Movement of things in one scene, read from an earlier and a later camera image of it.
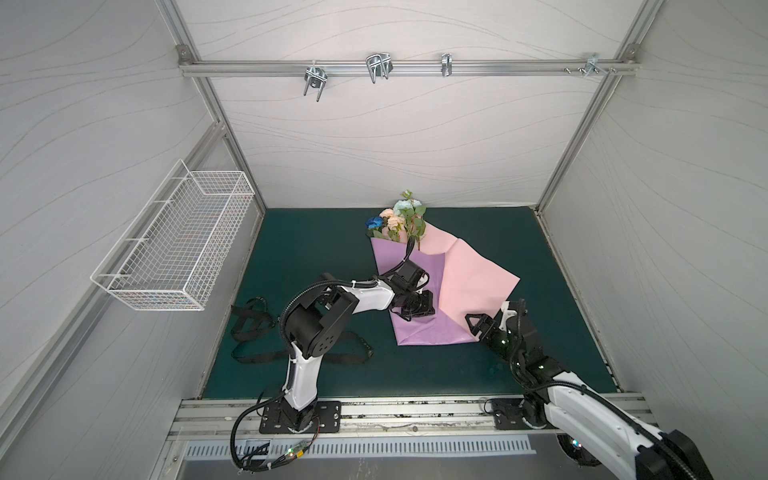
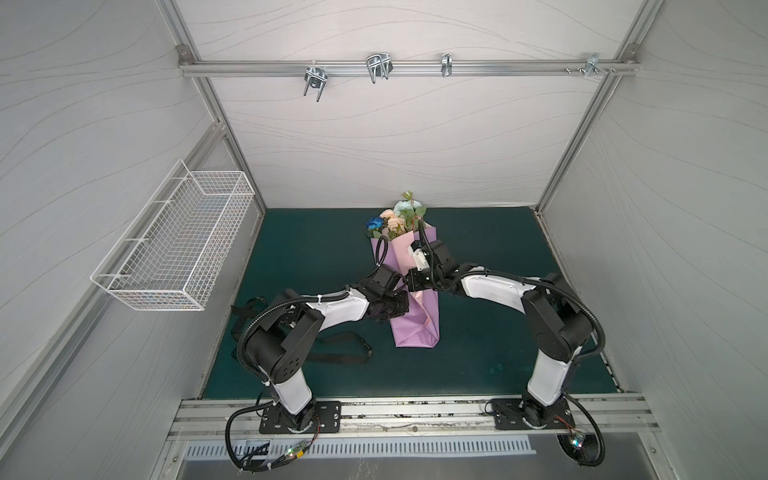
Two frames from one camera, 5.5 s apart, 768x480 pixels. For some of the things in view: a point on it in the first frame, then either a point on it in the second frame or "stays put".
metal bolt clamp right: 591,64 stays put
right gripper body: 491,327 → 417,281
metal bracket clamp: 447,64 stays put
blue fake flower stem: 374,222 stays put
